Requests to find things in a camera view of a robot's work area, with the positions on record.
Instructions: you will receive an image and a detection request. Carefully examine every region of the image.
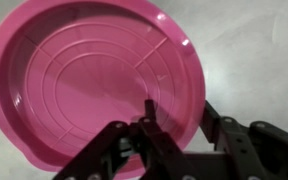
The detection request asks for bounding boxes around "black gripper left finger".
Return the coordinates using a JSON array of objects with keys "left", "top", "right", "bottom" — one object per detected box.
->
[{"left": 52, "top": 99, "right": 202, "bottom": 180}]

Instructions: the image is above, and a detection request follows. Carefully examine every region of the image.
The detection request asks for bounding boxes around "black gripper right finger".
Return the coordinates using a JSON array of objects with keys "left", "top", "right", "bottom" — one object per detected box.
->
[{"left": 200, "top": 100, "right": 288, "bottom": 180}]

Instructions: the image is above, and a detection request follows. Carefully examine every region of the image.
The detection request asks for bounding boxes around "pink plastic plate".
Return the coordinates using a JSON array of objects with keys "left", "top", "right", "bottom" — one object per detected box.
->
[{"left": 0, "top": 0, "right": 207, "bottom": 180}]

